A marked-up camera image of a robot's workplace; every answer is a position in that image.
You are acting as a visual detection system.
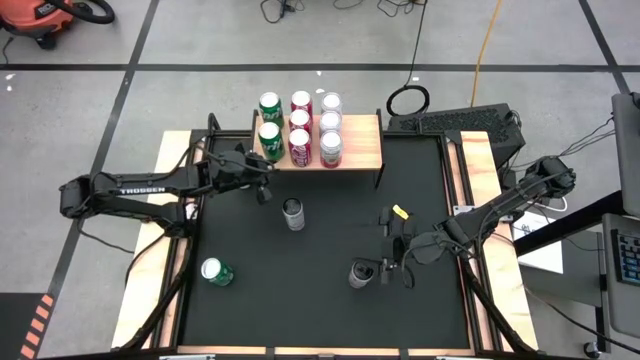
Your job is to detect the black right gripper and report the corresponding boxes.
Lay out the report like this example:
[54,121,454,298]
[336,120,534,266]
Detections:
[352,205,450,286]

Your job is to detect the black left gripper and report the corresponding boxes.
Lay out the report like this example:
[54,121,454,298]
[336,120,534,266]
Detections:
[234,142,275,205]

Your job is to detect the tall silver Celsius can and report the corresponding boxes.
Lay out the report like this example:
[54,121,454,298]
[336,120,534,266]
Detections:
[281,197,306,232]
[348,259,375,290]

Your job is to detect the green Sprite can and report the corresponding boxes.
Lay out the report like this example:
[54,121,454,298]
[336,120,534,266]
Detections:
[257,121,286,163]
[258,91,285,129]
[200,257,235,288]

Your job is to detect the red Coca-Cola can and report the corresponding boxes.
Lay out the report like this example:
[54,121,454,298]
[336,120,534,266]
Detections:
[288,109,313,132]
[287,128,314,168]
[290,90,314,114]

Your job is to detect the pink white Spindrift can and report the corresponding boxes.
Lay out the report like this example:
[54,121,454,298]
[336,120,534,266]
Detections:
[319,129,345,169]
[319,110,343,132]
[320,91,344,114]

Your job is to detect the wooden shelf black legs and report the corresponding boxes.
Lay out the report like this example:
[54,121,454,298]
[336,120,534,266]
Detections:
[249,108,388,191]

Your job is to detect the wooden side board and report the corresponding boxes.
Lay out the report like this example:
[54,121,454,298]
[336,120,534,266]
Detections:
[110,130,206,350]
[447,130,540,351]

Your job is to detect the black perforated computer case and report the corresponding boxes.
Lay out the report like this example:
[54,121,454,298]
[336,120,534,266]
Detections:
[387,102,527,169]

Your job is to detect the white paper sheet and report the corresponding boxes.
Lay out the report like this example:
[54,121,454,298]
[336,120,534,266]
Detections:
[512,209,566,275]

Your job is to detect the black desk edge bar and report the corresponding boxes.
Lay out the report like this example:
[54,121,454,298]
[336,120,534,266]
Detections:
[512,189,625,257]

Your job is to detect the black keyboard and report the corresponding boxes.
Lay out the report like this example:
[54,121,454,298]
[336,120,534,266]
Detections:
[610,228,640,287]

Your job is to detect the grey keypad console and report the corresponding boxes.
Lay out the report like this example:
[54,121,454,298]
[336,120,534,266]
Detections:
[601,212,640,341]

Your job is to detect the grey monitor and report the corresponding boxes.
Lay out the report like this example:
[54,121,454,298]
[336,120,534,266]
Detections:
[610,91,640,219]

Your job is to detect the orange shop vacuum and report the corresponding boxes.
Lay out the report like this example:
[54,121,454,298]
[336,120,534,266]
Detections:
[0,0,76,51]

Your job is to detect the black mat orange stripes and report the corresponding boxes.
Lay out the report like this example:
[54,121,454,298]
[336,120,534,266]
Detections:
[0,292,56,360]

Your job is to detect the black coiled cable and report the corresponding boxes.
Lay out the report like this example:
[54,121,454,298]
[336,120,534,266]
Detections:
[385,0,431,118]

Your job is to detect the black cable bundle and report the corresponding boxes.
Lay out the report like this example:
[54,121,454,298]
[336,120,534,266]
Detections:
[259,0,426,24]

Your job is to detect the white cable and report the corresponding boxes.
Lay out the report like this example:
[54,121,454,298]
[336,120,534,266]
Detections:
[542,195,570,214]

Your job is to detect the black vacuum hose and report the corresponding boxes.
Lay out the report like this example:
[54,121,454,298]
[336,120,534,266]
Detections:
[47,0,116,25]

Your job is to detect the yellow floor cable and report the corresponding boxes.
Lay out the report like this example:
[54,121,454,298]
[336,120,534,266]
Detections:
[469,0,504,109]

